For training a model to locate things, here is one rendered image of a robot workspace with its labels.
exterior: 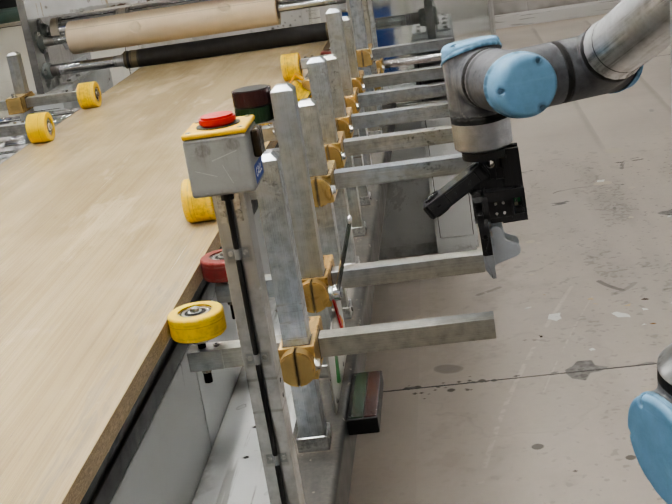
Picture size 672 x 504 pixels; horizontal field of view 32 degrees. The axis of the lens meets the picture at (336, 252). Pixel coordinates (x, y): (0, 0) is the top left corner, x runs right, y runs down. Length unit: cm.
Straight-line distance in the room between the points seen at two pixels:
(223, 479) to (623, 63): 84
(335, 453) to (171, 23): 295
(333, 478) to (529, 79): 60
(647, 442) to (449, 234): 313
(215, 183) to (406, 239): 339
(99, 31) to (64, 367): 299
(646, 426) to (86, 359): 72
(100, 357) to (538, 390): 199
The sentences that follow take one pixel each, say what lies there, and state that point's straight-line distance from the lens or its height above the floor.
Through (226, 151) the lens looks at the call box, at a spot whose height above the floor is 120.
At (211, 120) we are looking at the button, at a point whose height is 123.
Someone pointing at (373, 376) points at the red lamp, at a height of 70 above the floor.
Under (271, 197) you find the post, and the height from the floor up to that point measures 107.
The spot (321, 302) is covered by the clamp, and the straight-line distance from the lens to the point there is 180.
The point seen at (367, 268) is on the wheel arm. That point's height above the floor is 86.
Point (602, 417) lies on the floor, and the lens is 320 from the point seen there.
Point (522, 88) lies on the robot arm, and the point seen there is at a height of 114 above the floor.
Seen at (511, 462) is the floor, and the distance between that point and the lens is 301.
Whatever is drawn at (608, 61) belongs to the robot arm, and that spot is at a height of 116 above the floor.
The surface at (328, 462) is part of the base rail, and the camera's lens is 161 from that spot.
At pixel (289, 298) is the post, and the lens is 156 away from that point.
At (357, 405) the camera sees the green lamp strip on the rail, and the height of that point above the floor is 70.
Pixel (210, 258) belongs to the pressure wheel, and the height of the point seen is 91.
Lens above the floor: 144
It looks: 17 degrees down
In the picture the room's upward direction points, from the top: 9 degrees counter-clockwise
